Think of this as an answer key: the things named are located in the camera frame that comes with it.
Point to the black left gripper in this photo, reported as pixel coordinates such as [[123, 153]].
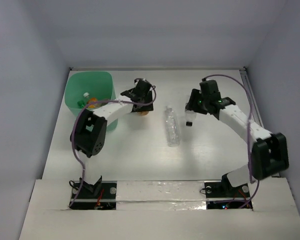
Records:
[[145, 107]]

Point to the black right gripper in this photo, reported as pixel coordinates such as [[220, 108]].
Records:
[[192, 104]]

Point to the orange juice bottle gold cap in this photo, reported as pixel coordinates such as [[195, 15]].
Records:
[[143, 113]]

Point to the clear bottle black cap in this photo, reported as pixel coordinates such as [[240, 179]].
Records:
[[190, 116]]

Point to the clear crushed water bottle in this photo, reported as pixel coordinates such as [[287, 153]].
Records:
[[171, 127]]

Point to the small orange juice bottle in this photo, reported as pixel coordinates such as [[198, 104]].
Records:
[[92, 101]]

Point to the green plastic soda bottle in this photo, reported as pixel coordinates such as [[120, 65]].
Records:
[[81, 104]]

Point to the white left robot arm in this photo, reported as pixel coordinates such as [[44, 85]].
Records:
[[89, 130]]

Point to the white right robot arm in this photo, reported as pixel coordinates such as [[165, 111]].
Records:
[[267, 152]]

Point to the green plastic bin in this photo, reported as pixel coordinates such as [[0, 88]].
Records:
[[99, 84]]

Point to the silver foil tape strip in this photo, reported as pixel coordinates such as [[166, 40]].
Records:
[[160, 196]]

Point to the aluminium table edge rail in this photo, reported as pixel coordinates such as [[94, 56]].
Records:
[[251, 98]]

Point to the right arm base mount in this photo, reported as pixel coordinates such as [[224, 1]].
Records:
[[221, 195]]

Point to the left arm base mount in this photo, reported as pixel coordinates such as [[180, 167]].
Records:
[[98, 196]]

